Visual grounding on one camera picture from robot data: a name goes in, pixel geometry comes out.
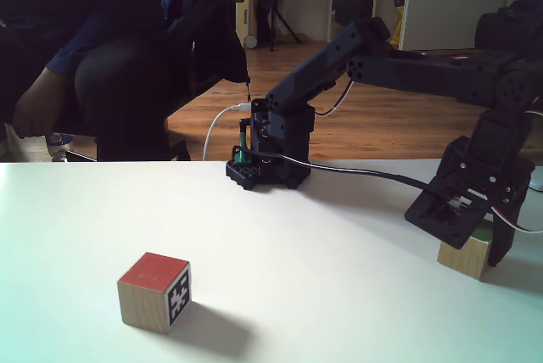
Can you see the green-topped wooden cube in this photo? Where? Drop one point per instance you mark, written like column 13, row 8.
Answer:
column 462, row 263

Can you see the red-topped cube with markers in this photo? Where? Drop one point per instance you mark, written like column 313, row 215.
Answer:
column 144, row 295

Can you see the person's hand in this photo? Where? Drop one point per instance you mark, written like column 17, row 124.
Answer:
column 36, row 113

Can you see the black bag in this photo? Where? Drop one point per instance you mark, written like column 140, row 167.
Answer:
column 509, row 28

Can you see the yellow bag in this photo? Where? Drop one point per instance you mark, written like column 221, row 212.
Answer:
column 399, row 7

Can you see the black floor object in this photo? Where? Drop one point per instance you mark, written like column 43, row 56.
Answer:
column 354, row 2

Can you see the green clamp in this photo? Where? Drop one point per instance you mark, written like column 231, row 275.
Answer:
column 242, row 155

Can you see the black tripod stand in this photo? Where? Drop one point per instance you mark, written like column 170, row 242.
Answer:
column 282, row 24

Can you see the beige box with white disc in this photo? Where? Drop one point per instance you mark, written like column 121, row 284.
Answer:
column 247, row 15

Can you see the person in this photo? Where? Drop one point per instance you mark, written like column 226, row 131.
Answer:
column 106, row 83

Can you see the small blue white bottle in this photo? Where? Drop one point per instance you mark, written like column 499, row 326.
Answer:
column 59, row 146

